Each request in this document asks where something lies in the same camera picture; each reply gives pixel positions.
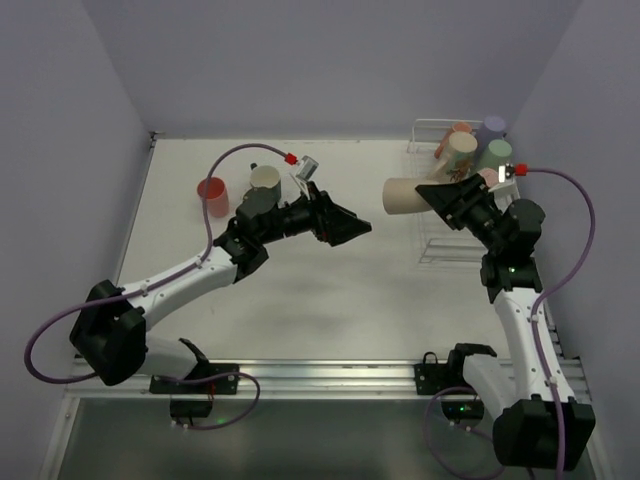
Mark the dark green mug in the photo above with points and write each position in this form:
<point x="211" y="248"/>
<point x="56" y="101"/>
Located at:
<point x="265" y="176"/>

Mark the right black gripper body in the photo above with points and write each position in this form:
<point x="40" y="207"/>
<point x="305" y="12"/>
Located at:
<point x="461" y="204"/>

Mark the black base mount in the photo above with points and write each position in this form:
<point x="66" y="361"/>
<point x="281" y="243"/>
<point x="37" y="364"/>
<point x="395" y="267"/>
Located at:
<point x="192" y="399"/>
<point x="432" y="376"/>

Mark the aluminium mounting rail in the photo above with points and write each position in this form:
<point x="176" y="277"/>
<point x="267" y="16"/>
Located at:
<point x="287" y="380"/>

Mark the light green plastic cup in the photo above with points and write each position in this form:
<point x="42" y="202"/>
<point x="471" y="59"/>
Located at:
<point x="497" y="153"/>

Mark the lavender plastic cup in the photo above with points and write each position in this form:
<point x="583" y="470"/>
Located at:
<point x="492" y="127"/>

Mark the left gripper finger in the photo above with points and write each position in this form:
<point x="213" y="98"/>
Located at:
<point x="324" y="205"/>
<point x="336" y="231"/>

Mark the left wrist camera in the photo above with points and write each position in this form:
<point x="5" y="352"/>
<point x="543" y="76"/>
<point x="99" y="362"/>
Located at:
<point x="303" y="172"/>

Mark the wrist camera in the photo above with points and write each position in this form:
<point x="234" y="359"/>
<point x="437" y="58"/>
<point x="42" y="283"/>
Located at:
<point x="303" y="172"/>
<point x="505" y="180"/>

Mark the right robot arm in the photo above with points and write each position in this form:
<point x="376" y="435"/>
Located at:
<point x="538" y="422"/>

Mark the light pink mug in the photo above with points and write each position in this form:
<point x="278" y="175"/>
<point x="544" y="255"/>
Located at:
<point x="490" y="177"/>

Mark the salmon pink plastic cup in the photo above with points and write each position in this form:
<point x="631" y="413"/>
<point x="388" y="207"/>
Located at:
<point x="215" y="195"/>

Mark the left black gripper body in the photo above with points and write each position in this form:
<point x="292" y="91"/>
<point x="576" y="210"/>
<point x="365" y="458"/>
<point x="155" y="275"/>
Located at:
<point x="322" y="216"/>

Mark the orange mug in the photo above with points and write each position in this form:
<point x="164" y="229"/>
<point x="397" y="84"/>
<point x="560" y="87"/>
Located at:
<point x="456" y="127"/>

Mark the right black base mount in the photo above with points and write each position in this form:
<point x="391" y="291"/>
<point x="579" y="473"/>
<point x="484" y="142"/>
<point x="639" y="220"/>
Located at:
<point x="432" y="376"/>

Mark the cream floral mug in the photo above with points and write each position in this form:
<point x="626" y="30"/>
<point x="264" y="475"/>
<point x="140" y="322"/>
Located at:
<point x="455" y="159"/>

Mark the beige plastic cup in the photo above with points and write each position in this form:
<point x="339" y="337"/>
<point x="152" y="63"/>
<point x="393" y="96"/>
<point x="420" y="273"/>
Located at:
<point x="399" y="196"/>

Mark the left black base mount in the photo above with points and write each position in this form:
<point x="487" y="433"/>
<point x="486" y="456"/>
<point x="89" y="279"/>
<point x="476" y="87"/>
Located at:
<point x="192" y="399"/>

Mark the white wire dish rack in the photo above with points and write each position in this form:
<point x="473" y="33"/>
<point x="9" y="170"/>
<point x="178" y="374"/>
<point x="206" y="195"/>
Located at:
<point x="451" y="235"/>

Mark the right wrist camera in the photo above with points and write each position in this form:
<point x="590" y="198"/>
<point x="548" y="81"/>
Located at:
<point x="505" y="180"/>

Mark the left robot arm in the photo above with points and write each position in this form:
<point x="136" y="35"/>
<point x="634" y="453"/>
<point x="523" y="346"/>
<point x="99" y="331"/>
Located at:
<point x="113" y="331"/>

